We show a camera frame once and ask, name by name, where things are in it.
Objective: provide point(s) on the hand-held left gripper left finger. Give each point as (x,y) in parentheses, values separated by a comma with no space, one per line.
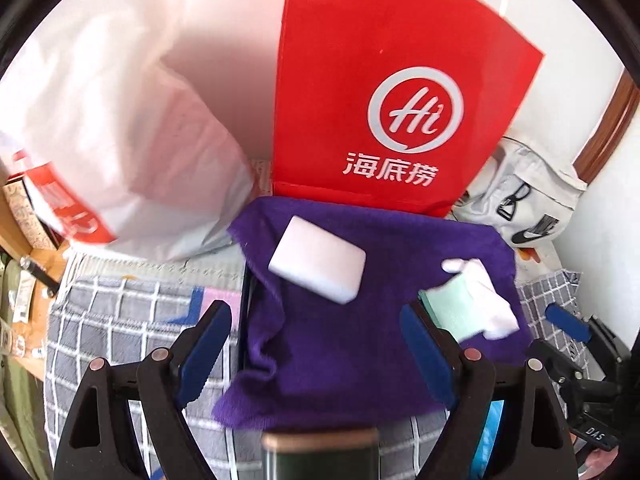
(200,360)

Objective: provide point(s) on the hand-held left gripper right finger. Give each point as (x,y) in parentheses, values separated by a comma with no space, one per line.
(425,350)

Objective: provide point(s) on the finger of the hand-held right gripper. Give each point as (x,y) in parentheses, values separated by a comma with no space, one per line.
(567,321)
(555,360)

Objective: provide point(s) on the mint green sock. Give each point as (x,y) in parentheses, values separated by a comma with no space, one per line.
(450,310)

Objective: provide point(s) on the white rectangular soap block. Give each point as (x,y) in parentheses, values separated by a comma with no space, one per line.
(317,260)

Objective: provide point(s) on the purple towel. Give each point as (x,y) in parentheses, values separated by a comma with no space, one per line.
(325,350)

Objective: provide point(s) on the blue packet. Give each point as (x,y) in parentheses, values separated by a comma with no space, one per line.
(487,435)

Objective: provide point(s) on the grey plaid blanket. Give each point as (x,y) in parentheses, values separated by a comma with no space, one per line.
(100,320)

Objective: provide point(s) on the grey fabric bag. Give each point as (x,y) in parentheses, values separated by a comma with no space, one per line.
(530,185)

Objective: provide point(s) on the dark green box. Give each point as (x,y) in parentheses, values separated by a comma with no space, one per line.
(320,460)

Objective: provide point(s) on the olive green cloth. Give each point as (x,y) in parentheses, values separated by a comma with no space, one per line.
(20,410)

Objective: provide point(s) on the wooden headboard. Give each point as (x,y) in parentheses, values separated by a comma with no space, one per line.
(30,270)

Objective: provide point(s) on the white plastic bag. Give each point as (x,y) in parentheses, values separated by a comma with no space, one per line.
(125,135)

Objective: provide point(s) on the red paper bag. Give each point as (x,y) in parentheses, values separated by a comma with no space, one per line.
(350,60)

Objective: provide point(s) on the wooden door frame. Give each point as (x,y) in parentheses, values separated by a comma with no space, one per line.
(610,125)

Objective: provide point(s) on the patterned wooden frame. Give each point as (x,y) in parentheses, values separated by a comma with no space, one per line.
(25,215)

